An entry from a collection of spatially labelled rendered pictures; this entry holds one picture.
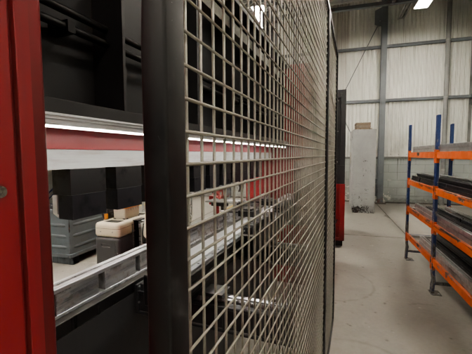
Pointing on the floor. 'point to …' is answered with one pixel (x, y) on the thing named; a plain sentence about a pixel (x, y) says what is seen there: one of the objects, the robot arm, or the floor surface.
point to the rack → (437, 211)
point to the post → (326, 177)
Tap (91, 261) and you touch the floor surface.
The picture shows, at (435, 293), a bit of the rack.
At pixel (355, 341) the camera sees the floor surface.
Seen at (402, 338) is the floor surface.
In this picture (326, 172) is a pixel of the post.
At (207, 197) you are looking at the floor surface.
